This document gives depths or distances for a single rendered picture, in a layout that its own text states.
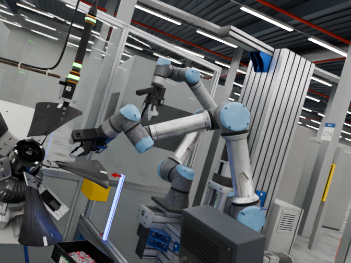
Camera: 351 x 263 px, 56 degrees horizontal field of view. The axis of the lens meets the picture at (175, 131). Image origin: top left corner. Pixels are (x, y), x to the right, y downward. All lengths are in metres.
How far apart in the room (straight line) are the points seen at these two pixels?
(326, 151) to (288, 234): 5.90
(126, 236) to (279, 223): 1.18
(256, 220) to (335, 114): 6.69
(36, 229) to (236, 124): 0.84
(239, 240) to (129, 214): 1.68
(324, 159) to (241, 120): 6.57
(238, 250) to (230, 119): 0.57
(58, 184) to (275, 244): 1.37
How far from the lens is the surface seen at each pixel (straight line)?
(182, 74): 1.85
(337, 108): 7.98
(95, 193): 1.82
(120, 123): 1.30
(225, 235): 0.94
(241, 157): 1.36
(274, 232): 1.95
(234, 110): 1.32
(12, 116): 1.80
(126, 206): 2.50
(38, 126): 1.56
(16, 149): 1.38
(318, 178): 7.83
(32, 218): 1.32
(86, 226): 1.88
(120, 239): 2.59
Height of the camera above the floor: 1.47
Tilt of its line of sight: level
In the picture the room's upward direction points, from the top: 16 degrees clockwise
